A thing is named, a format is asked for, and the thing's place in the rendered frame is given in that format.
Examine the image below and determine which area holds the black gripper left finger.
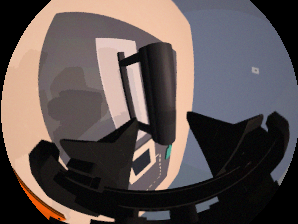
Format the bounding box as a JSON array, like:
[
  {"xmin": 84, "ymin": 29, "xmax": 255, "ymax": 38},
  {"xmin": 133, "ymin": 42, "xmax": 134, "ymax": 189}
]
[{"xmin": 60, "ymin": 117, "xmax": 138, "ymax": 190}]

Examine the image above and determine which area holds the cream square tile with dark square center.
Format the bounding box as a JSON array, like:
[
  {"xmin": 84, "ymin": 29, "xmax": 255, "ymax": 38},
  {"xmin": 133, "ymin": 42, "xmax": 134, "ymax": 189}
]
[{"xmin": 129, "ymin": 137, "xmax": 156, "ymax": 185}]

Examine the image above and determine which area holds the teal small trowel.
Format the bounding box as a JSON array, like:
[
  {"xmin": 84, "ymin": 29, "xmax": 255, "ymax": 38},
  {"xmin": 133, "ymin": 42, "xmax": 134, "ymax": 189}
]
[{"xmin": 165, "ymin": 144, "xmax": 172, "ymax": 160}]

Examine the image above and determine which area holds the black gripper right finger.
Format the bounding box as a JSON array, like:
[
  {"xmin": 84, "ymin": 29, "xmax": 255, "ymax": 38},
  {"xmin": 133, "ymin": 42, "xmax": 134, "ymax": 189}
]
[{"xmin": 186, "ymin": 112, "xmax": 263, "ymax": 177}]

